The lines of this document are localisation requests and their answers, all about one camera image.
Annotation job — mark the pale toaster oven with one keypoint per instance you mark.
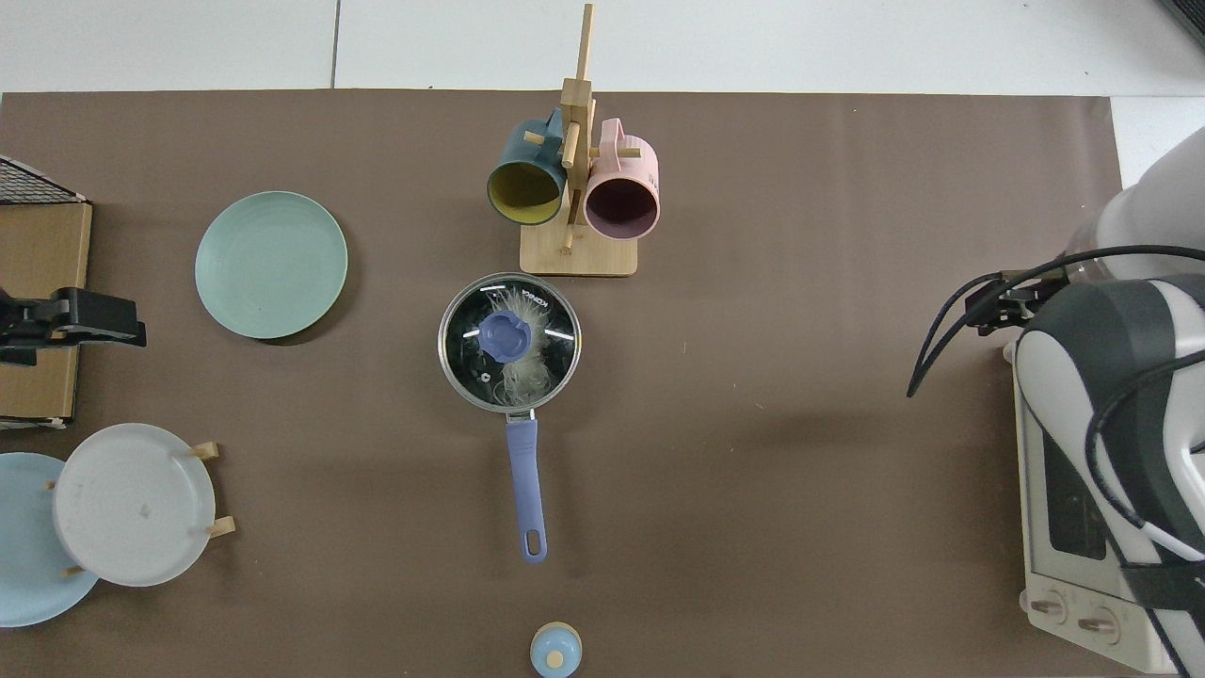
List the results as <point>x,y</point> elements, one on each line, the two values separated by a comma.
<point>1064,603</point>

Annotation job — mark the white vermicelli bundle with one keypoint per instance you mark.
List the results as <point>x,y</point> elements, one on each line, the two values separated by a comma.
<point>529,372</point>

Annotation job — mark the pink cup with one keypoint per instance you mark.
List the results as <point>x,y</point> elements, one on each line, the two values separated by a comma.
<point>629,160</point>

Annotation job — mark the wooden plate rack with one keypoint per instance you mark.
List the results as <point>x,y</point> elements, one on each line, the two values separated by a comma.
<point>203,450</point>

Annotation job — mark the green plate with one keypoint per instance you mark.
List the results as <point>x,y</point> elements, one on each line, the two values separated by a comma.
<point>273,264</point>

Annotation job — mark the small blue round thing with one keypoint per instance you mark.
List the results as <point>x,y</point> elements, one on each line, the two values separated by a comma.
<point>555,652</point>

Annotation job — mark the glass lid blue knob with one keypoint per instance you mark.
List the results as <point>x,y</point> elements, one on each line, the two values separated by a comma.
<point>508,337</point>

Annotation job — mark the brown table cloth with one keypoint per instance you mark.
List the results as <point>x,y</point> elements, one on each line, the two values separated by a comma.
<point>753,471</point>

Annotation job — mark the white plate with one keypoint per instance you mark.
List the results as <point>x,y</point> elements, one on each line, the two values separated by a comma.
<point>132,508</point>

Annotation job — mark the dark teal cup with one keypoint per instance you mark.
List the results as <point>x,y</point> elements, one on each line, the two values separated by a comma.
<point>523,155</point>

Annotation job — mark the black angular object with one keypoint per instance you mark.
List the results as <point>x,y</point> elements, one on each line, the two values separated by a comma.
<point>1191,17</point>

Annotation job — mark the wooden cup stand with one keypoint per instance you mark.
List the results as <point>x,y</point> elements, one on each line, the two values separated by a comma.
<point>579,254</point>

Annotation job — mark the light blue plate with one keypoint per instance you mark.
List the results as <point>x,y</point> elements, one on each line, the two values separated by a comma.
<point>24,556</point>

